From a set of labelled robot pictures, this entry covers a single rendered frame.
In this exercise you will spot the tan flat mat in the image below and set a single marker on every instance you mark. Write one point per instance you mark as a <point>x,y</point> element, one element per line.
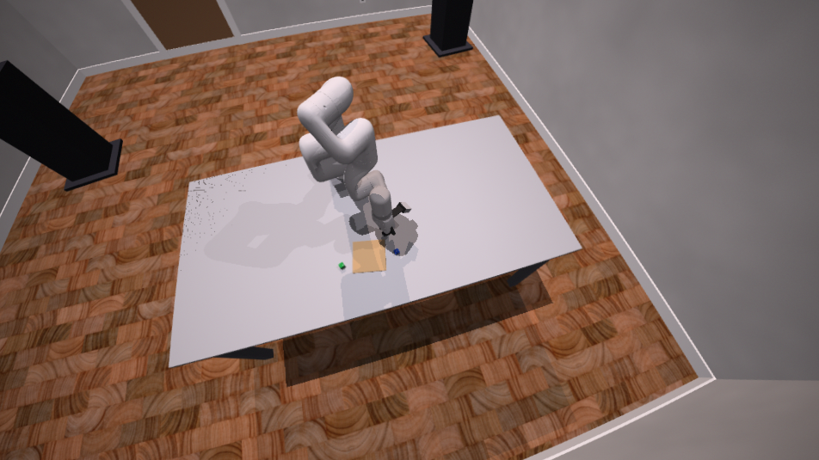
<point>369,256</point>

